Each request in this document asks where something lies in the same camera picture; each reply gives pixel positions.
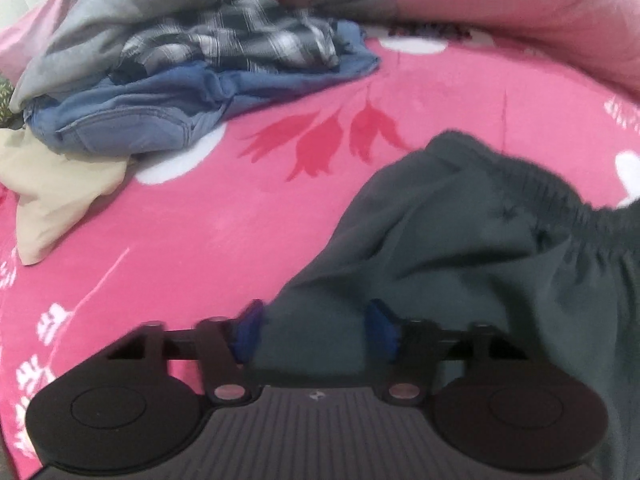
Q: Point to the dark grey pants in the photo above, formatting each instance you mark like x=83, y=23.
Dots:
x=425, y=240

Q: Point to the grey garment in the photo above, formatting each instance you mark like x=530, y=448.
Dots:
x=100, y=20

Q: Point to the beige garment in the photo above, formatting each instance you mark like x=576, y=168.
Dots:
x=50, y=195

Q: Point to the green patterned cloth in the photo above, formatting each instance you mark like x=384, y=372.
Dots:
x=4, y=97

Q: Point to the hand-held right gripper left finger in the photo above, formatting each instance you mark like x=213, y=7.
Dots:
x=248, y=332

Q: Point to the plaid and blue clothes heap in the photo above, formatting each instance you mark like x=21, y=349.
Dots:
x=150, y=102

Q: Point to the pink and grey duvet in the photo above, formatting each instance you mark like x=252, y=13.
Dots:
x=500, y=0

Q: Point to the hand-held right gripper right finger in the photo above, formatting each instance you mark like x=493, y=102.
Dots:
x=382, y=332

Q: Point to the pink floral bed sheet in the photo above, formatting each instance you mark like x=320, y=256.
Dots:
x=200, y=235

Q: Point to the black white plaid shirt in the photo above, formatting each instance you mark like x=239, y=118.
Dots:
x=240, y=35

